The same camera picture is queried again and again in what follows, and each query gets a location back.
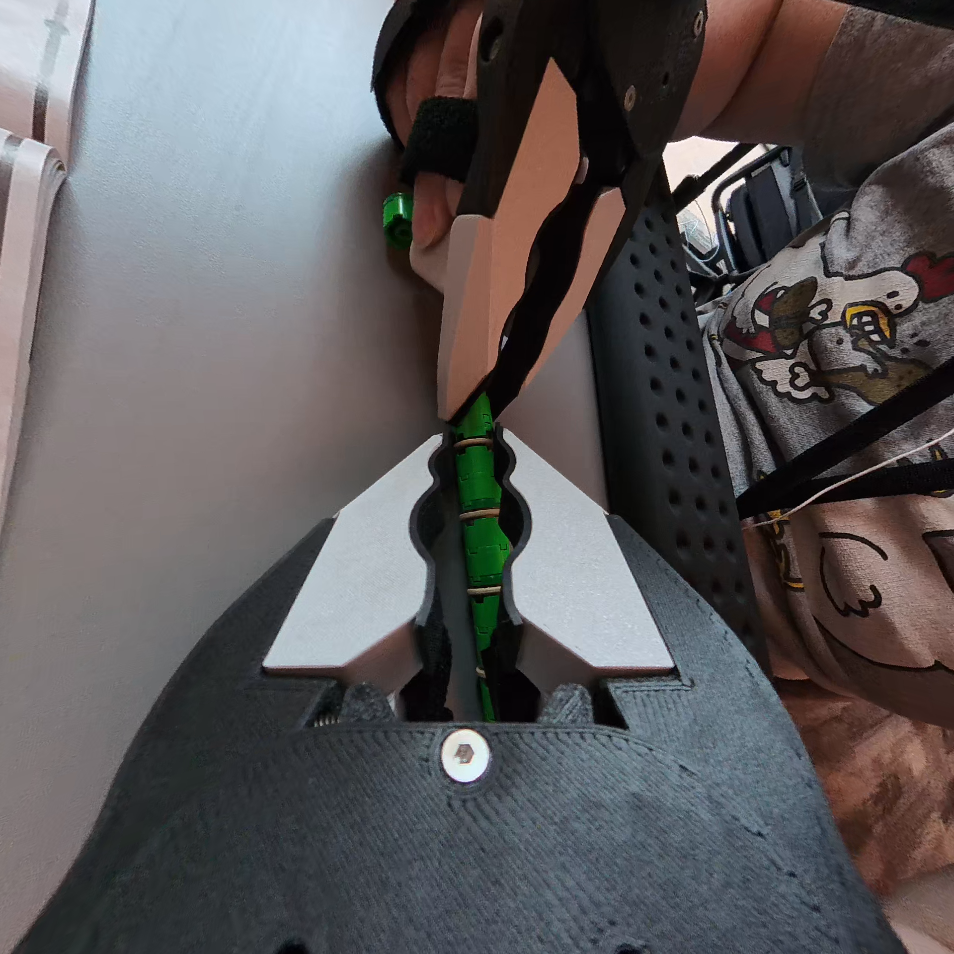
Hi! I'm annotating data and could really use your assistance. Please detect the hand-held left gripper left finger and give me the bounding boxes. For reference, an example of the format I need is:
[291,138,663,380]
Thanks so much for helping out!
[263,434,454,681]

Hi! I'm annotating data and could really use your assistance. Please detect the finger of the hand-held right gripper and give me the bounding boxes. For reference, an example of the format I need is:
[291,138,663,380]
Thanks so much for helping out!
[436,60,590,424]
[484,175,631,418]

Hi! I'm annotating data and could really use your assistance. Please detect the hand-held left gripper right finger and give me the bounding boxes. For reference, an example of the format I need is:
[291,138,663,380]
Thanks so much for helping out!
[495,432,675,681]

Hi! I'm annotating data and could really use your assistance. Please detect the green brick bamboo stalk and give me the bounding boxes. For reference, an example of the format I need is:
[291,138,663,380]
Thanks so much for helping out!
[453,391,515,722]

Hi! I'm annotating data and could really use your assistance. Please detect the grey desk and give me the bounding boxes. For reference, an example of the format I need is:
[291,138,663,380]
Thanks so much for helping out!
[0,0,608,954]

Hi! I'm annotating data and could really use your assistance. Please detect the person's right hand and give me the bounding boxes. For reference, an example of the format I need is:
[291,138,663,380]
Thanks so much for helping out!
[391,3,485,252]

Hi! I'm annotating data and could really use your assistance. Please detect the small green round brick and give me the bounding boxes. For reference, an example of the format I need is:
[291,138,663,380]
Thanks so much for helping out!
[382,191,415,248]

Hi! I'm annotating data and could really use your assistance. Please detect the black perforated plastic panel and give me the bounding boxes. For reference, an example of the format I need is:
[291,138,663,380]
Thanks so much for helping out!
[589,186,772,675]

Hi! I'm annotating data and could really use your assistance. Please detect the person's grey printed shirt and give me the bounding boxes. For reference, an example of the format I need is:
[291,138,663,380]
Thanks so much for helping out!
[701,7,954,731]

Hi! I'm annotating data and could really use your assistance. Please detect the brick model instruction booklet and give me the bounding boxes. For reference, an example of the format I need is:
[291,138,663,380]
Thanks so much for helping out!
[0,0,98,523]

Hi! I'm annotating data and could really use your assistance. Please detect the thin white cable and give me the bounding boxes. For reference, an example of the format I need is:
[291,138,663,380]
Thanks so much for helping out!
[741,432,954,529]

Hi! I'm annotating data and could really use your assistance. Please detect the black strap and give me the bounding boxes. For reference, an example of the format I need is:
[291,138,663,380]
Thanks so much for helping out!
[842,461,954,500]
[734,358,954,523]

